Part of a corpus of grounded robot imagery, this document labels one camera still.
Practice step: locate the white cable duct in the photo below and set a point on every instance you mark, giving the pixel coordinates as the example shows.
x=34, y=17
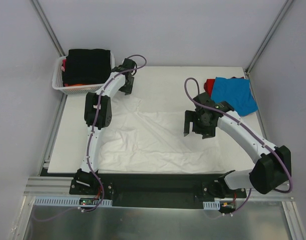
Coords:
x=211, y=205
x=71, y=202

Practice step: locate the white t shirt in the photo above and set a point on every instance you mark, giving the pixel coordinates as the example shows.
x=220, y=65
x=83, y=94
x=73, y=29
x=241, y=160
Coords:
x=153, y=142

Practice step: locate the white plastic basket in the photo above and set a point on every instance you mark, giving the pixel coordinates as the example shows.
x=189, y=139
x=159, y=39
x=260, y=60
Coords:
x=57, y=82

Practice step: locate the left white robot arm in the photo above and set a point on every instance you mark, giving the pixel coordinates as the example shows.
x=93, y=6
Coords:
x=98, y=115

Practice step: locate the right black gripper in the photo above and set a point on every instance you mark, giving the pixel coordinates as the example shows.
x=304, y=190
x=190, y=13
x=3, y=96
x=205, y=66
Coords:
x=196, y=124

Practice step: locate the aluminium rail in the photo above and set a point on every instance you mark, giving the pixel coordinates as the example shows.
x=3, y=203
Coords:
x=59, y=186

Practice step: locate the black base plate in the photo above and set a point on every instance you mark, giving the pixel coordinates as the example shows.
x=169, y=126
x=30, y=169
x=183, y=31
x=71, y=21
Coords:
x=182, y=191

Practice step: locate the red t shirt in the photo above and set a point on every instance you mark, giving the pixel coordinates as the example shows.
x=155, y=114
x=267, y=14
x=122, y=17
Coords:
x=208, y=85

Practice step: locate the black t shirt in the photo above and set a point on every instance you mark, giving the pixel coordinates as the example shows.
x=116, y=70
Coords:
x=86, y=67

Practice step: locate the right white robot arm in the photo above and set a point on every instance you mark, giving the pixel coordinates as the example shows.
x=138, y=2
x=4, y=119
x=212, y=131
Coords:
x=272, y=164

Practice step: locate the right white cable duct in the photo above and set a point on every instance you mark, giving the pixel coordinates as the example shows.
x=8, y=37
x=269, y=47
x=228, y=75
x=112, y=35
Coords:
x=211, y=205

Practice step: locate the pink t shirt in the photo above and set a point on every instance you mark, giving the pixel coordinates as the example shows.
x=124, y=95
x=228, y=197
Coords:
x=63, y=66

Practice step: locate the blue t shirt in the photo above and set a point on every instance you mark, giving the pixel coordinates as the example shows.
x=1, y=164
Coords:
x=236, y=92

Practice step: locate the left white cable duct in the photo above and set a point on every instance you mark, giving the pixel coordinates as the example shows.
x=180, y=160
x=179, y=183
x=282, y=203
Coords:
x=71, y=202

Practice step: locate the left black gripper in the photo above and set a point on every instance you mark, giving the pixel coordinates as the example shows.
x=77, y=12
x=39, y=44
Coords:
x=127, y=85

